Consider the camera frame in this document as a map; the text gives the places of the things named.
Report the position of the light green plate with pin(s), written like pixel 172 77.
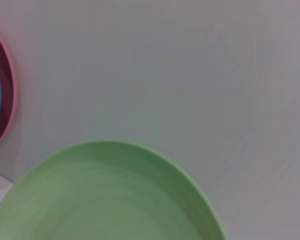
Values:
pixel 102 195

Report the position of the red plate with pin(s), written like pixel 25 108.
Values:
pixel 7 100

